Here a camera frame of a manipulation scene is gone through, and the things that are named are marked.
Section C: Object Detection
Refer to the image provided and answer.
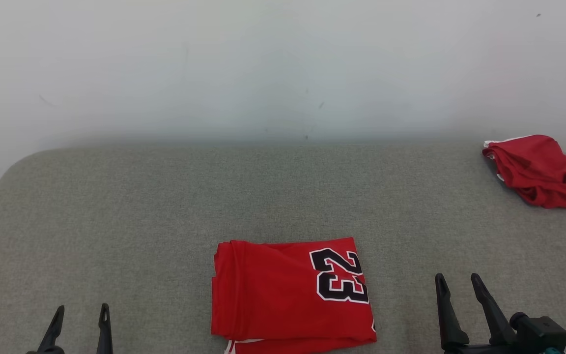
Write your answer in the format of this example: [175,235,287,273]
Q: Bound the red shorts with white panel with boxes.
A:
[482,134,566,210]

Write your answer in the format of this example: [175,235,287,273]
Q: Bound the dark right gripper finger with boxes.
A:
[434,273,470,351]
[471,273,517,345]

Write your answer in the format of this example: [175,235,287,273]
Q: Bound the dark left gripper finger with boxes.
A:
[96,303,114,354]
[37,305,66,354]

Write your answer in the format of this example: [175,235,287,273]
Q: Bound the red basketball jersey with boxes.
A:
[211,237,377,354]

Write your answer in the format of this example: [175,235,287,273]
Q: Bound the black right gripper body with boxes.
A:
[443,342,525,354]

